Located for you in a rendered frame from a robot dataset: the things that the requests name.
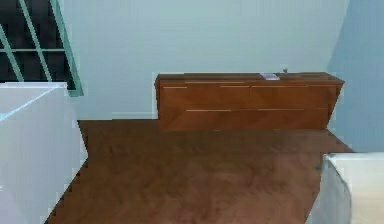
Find white bed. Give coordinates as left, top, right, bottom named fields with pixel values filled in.
left=305, top=152, right=384, bottom=224

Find dark window with green frame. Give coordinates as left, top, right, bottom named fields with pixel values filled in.
left=0, top=0, right=84, bottom=98

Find white cabinet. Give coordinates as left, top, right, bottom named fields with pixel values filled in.
left=0, top=81, right=89, bottom=224

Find small pale flat item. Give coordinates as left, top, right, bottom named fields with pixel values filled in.
left=260, top=72, right=281, bottom=81

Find brown wooden chest of drawers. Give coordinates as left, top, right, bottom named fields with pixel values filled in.
left=154, top=71, right=346, bottom=132

